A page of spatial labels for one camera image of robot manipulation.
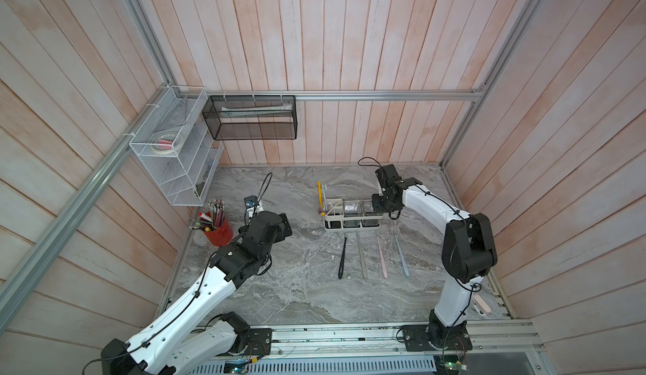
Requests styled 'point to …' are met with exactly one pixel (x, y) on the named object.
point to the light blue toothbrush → (405, 266)
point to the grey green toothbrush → (362, 260)
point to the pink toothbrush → (384, 272)
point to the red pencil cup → (221, 235)
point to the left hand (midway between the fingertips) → (272, 223)
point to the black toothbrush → (341, 259)
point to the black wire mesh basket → (251, 117)
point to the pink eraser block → (482, 303)
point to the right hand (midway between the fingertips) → (379, 204)
